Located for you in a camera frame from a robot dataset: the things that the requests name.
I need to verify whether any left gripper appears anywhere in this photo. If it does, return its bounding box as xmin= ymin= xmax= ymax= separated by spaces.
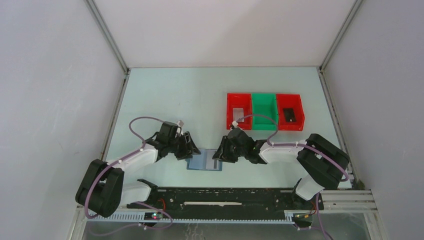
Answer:
xmin=167 ymin=131 xmax=201 ymax=161

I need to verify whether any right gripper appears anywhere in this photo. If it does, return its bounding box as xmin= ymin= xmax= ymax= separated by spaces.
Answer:
xmin=212 ymin=135 xmax=247 ymax=164

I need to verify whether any blue leather card holder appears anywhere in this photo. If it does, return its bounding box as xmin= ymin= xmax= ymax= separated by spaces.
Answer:
xmin=186 ymin=149 xmax=220 ymax=172

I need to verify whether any white credit card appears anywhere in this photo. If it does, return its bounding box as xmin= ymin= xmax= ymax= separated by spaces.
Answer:
xmin=232 ymin=107 xmax=245 ymax=123

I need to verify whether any black credit card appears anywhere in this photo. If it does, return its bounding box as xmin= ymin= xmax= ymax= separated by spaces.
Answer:
xmin=282 ymin=108 xmax=297 ymax=123

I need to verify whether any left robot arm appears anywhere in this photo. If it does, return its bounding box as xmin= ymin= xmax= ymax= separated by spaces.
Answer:
xmin=75 ymin=120 xmax=201 ymax=219

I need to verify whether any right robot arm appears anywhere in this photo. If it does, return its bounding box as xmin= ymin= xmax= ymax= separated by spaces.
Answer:
xmin=212 ymin=127 xmax=350 ymax=209

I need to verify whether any left red bin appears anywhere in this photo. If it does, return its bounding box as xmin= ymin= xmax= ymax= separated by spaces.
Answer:
xmin=226 ymin=93 xmax=253 ymax=130

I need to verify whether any red bin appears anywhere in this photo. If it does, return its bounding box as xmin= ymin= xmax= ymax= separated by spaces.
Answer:
xmin=276 ymin=93 xmax=305 ymax=132
xmin=226 ymin=93 xmax=253 ymax=130

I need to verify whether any green bin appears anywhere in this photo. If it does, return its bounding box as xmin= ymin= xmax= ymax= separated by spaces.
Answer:
xmin=251 ymin=93 xmax=279 ymax=131

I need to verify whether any right red bin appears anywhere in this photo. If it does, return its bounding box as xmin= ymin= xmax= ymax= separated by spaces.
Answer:
xmin=276 ymin=93 xmax=305 ymax=132

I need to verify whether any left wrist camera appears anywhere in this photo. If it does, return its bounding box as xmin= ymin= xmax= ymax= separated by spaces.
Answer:
xmin=176 ymin=120 xmax=184 ymax=134

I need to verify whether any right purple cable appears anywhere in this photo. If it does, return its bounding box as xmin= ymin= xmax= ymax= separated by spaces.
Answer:
xmin=236 ymin=114 xmax=349 ymax=183

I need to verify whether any purple cable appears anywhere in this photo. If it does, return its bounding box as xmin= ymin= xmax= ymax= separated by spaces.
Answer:
xmin=83 ymin=116 xmax=167 ymax=220
xmin=236 ymin=114 xmax=349 ymax=183

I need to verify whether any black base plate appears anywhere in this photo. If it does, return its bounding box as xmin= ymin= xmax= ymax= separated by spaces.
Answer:
xmin=146 ymin=187 xmax=324 ymax=220

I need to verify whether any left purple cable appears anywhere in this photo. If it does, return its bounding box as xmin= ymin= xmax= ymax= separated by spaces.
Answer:
xmin=83 ymin=116 xmax=167 ymax=220

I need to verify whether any slotted cable duct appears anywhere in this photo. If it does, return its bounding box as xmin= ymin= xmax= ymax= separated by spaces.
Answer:
xmin=88 ymin=211 xmax=301 ymax=224

